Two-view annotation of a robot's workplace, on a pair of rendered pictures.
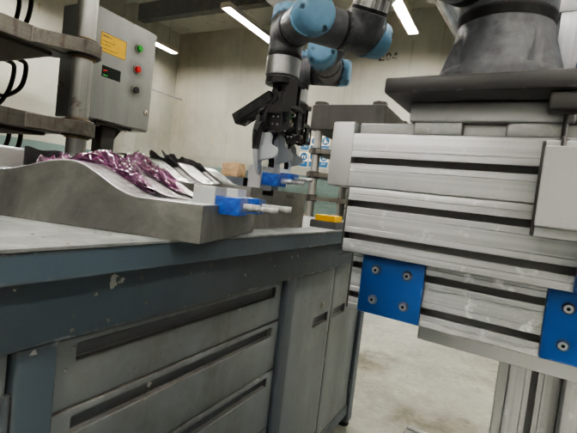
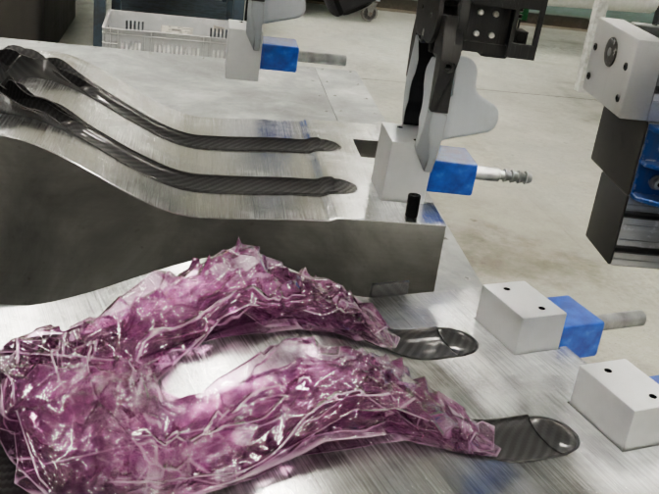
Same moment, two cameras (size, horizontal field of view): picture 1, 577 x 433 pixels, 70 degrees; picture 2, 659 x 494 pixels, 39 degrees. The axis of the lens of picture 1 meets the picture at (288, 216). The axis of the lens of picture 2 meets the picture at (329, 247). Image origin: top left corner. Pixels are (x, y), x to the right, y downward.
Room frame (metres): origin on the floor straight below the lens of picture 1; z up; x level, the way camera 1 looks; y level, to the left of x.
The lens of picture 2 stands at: (0.39, 0.57, 1.15)
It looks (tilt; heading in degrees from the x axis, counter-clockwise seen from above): 24 degrees down; 322
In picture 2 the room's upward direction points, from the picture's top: 8 degrees clockwise
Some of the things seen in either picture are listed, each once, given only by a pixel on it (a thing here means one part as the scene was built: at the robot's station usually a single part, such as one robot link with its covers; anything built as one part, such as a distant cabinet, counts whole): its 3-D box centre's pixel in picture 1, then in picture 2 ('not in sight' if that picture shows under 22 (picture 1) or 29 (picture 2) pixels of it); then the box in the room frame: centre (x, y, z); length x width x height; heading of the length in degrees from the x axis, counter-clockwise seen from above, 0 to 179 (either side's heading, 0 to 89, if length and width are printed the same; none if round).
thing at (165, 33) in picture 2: not in sight; (177, 41); (3.95, -1.26, 0.28); 0.61 x 0.41 x 0.15; 62
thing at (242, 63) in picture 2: (292, 179); (286, 54); (1.23, 0.00, 0.93); 0.13 x 0.05 x 0.05; 61
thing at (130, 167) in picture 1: (109, 165); (246, 354); (0.75, 0.33, 0.90); 0.26 x 0.18 x 0.08; 79
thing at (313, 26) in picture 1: (314, 21); not in sight; (0.83, -0.01, 1.23); 0.11 x 0.11 x 0.08; 23
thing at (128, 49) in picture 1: (95, 210); not in sight; (1.62, 0.76, 0.74); 0.31 x 0.22 x 1.47; 152
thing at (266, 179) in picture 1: (277, 179); (457, 170); (0.91, 0.03, 0.91); 0.13 x 0.05 x 0.05; 62
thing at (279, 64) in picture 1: (283, 70); not in sight; (0.92, 0.05, 1.15); 0.08 x 0.08 x 0.05
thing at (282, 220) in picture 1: (199, 190); (128, 171); (1.10, 0.24, 0.87); 0.50 x 0.26 x 0.14; 62
